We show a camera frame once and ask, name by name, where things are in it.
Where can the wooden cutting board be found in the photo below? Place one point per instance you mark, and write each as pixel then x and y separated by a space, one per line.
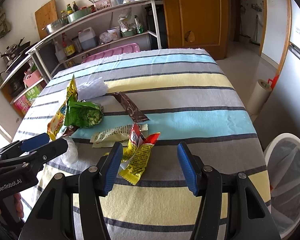
pixel 45 15

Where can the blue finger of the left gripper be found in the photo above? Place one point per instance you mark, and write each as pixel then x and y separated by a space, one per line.
pixel 48 152
pixel 34 142

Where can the white round trash bin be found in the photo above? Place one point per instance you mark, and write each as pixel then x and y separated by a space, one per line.
pixel 282 157

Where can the white paper roll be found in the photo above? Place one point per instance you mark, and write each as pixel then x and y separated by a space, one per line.
pixel 259 96

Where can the soy sauce bottle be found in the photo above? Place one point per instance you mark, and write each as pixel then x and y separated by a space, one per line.
pixel 68 46

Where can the metal kitchen shelf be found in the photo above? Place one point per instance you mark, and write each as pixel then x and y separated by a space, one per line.
pixel 38 63

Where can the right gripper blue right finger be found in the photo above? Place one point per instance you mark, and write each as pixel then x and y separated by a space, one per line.
pixel 192 167

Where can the wooden door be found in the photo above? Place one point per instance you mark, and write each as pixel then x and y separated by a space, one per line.
pixel 198 24

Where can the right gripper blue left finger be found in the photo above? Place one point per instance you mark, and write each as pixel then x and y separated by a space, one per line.
pixel 110 168

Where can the left hand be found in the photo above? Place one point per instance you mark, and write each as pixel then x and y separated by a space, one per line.
pixel 14 205

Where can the steel bowl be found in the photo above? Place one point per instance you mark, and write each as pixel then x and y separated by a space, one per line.
pixel 54 26

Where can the white oil jug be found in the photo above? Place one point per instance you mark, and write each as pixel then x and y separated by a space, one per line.
pixel 87 38

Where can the yellow red wrapper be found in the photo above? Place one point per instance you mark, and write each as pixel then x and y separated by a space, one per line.
pixel 136 155

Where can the silver refrigerator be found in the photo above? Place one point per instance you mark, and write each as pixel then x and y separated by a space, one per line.
pixel 281 112

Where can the striped tablecloth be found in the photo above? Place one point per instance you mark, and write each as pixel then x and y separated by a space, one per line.
pixel 183 96

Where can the gold yellow snack bag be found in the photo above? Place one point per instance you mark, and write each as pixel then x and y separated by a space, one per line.
pixel 57 121

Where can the pink utensil basket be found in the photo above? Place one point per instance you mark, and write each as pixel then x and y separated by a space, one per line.
pixel 102 4

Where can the brown snack wrapper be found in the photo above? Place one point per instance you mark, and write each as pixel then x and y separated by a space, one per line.
pixel 130 107

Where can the green basin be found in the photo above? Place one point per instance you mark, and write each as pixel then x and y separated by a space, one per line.
pixel 79 14

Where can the beige printed wrapper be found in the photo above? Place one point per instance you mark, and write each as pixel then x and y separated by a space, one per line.
pixel 122 134

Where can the pink plastic tray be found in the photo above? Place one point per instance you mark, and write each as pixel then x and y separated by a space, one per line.
pixel 124 49

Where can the green snack bag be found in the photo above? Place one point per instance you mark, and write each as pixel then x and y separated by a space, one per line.
pixel 83 114

